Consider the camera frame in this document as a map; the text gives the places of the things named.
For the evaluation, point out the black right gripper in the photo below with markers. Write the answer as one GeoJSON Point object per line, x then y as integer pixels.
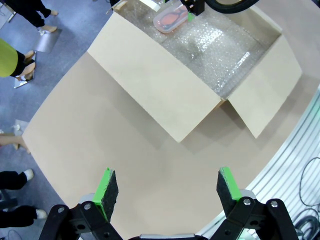
{"type": "Point", "coordinates": [195, 6]}

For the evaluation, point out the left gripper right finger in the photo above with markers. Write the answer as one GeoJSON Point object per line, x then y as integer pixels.
{"type": "Point", "coordinates": [228, 190]}

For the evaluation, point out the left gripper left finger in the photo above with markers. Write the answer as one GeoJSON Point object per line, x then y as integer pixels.
{"type": "Point", "coordinates": [107, 190]}

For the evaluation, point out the pink glasses case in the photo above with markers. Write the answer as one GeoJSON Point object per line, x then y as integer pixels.
{"type": "Point", "coordinates": [167, 21]}

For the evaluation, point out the bubble wrap under glasses cases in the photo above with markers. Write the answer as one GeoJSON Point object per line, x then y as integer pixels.
{"type": "Point", "coordinates": [212, 50]}

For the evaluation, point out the cardboard box with glasses cases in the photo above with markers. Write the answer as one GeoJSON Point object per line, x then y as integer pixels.
{"type": "Point", "coordinates": [155, 82]}

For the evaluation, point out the mannequin with maroon jacket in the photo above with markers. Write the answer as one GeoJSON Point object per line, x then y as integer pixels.
{"type": "Point", "coordinates": [32, 12]}

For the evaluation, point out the mannequin with yellow-green apron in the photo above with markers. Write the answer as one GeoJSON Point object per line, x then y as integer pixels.
{"type": "Point", "coordinates": [7, 60]}

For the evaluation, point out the white mannequin base plate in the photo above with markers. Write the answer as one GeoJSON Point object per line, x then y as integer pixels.
{"type": "Point", "coordinates": [18, 125]}

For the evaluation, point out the small metal mannequin base plate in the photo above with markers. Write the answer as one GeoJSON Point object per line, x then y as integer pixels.
{"type": "Point", "coordinates": [21, 83]}

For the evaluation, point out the large metal mannequin base plate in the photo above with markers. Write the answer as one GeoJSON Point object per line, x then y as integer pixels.
{"type": "Point", "coordinates": [46, 43]}

